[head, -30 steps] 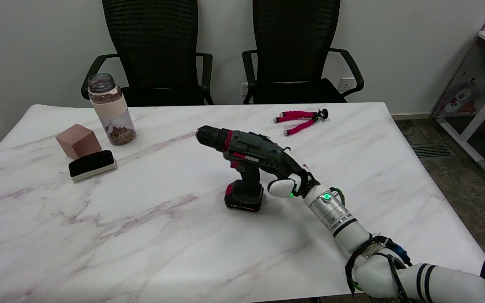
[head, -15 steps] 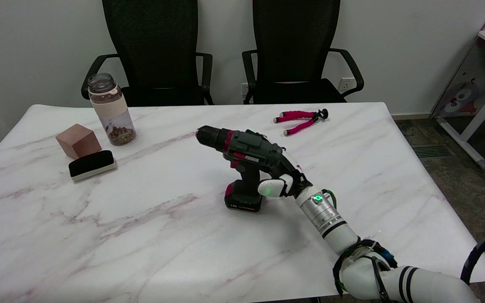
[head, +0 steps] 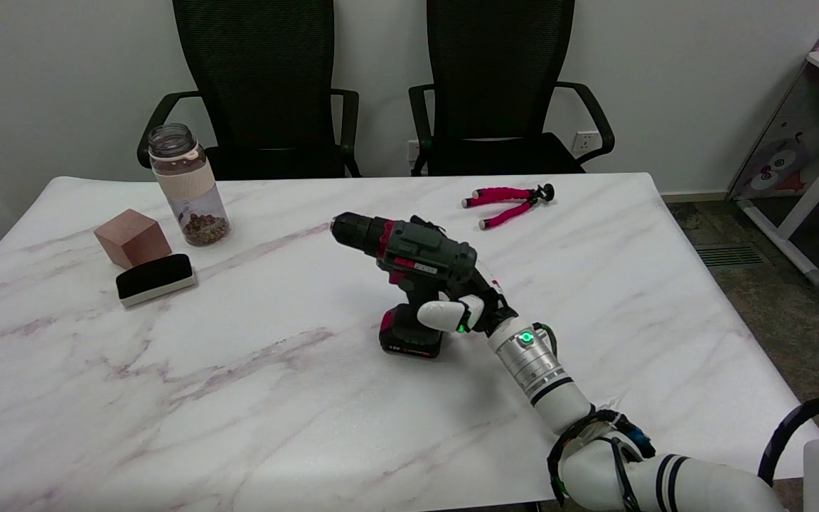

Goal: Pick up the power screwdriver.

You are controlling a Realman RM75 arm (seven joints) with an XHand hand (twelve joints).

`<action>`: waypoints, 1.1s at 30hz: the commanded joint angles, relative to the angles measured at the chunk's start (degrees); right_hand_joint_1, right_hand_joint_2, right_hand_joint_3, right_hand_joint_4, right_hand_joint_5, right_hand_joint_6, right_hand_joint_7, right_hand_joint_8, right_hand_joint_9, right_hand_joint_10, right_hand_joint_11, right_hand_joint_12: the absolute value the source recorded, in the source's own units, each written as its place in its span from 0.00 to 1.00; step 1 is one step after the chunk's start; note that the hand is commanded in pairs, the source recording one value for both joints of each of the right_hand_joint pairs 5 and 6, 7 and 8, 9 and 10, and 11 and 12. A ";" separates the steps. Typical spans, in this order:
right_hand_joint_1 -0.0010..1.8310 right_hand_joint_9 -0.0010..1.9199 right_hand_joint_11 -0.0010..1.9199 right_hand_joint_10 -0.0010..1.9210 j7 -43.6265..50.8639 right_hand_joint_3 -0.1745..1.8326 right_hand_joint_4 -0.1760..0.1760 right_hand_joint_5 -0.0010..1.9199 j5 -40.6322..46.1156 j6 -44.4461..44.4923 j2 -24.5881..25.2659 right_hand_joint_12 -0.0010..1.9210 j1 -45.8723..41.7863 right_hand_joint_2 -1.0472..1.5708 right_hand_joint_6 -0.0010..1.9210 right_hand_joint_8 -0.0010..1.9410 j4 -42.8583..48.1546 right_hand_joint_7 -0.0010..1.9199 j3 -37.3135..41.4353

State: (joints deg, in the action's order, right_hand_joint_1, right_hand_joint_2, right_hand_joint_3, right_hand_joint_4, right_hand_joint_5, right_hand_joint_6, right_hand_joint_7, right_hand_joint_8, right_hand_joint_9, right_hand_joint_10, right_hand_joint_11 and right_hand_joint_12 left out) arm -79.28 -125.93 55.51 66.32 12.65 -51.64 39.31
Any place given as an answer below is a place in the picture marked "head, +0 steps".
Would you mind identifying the clear bottle with beige sleeve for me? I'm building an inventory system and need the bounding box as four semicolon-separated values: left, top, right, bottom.
147;123;231;247

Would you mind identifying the thick black robot cable loop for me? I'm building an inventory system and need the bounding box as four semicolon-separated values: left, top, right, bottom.
757;396;819;487

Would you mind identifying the black cable bundle on arm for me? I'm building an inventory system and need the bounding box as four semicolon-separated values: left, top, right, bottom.
547;407;657;511

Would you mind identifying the brown wooden cube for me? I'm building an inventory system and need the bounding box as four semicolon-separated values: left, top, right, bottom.
93;208;173;270

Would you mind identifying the metal floor vent grille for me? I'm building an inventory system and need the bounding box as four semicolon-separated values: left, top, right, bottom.
693;244;770;268

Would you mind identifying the black mesh office chair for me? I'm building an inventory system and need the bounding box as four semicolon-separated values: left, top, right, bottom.
408;0;615;177
136;0;362;181

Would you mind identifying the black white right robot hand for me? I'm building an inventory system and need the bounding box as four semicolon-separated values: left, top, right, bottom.
417;257;518;336

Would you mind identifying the dark green red power screwdriver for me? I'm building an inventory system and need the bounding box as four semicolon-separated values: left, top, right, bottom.
330;211;479;360

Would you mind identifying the black white board eraser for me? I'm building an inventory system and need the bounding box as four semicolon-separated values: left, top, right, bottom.
115;253;198;308

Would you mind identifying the pink flexible mini tripod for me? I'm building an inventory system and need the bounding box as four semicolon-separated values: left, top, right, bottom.
461;183;555;230

